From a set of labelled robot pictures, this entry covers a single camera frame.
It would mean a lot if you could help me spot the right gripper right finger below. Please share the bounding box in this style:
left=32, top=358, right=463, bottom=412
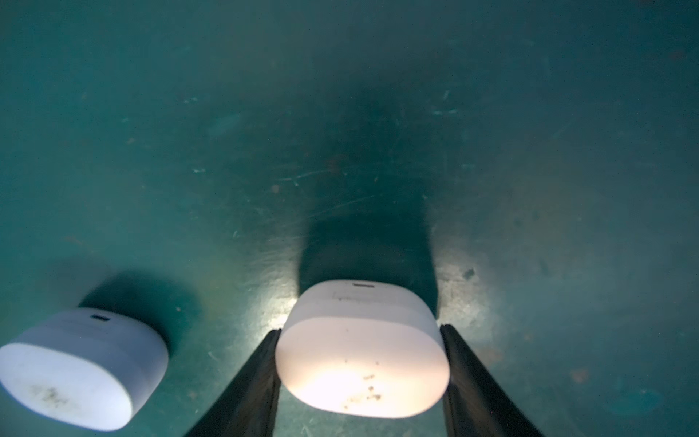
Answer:
left=440, top=324, right=542, bottom=437

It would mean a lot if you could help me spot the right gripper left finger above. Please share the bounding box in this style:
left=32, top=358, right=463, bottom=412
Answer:
left=187, top=330, right=280, bottom=437

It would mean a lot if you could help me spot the pink earbud charging case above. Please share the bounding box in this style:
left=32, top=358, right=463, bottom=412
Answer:
left=275, top=280, right=451, bottom=419

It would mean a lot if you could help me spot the purple earbud charging case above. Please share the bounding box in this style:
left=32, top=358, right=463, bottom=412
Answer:
left=1, top=308, right=169, bottom=432

